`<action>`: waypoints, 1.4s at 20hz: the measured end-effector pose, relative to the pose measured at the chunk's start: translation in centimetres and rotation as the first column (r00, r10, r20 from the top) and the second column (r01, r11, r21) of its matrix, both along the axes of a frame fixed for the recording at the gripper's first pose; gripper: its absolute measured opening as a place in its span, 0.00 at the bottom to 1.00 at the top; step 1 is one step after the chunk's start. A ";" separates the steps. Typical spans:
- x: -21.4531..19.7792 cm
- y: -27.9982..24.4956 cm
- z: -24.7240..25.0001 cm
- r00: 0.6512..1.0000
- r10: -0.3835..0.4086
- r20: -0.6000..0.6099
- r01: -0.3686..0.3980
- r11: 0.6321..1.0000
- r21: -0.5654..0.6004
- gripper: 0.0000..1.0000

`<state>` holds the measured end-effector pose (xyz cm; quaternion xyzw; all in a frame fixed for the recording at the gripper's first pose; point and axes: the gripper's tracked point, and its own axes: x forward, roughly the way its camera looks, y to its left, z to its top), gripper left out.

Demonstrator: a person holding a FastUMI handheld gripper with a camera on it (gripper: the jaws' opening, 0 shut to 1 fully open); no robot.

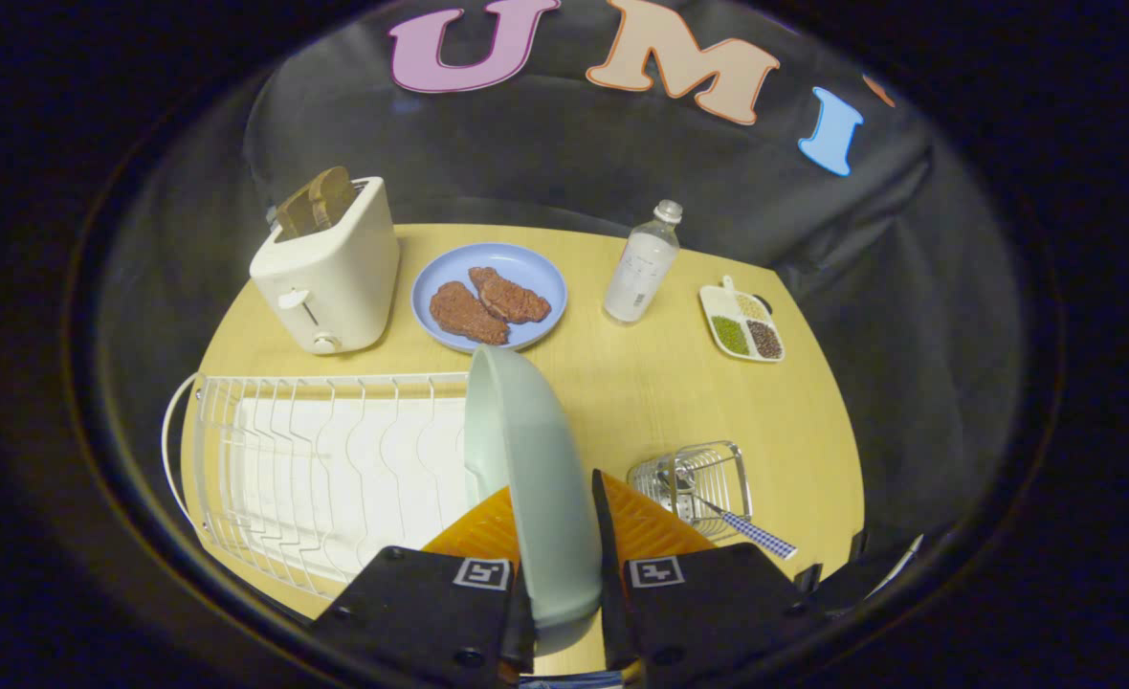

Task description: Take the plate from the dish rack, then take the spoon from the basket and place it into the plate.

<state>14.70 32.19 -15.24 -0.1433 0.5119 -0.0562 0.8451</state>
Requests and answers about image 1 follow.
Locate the white toaster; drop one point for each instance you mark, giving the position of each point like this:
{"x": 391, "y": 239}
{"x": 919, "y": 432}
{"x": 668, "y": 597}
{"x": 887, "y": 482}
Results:
{"x": 330, "y": 273}

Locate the blue plate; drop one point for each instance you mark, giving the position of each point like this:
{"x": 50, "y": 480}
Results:
{"x": 489, "y": 297}

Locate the clear plastic bottle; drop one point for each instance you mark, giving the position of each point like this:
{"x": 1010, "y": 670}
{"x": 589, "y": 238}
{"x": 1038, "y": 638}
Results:
{"x": 641, "y": 268}

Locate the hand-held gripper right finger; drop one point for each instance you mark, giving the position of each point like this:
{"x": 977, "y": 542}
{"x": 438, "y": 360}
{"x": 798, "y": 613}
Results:
{"x": 606, "y": 574}

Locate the white divided tray with beans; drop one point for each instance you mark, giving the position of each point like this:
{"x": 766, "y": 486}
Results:
{"x": 742, "y": 325}

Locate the black backdrop cloth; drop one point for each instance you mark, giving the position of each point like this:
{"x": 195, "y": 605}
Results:
{"x": 564, "y": 144}

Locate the brown meat steak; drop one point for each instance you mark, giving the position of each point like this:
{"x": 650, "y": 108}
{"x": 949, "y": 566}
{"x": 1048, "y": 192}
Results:
{"x": 510, "y": 297}
{"x": 467, "y": 314}

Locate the pale green plate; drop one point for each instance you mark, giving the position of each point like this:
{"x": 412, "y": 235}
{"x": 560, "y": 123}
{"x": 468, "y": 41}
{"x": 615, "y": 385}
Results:
{"x": 536, "y": 478}

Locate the brown toast slice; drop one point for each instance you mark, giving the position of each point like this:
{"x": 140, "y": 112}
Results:
{"x": 333, "y": 196}
{"x": 295, "y": 212}

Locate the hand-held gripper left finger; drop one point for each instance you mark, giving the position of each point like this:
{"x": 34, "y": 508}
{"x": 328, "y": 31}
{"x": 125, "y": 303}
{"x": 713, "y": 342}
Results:
{"x": 421, "y": 612}

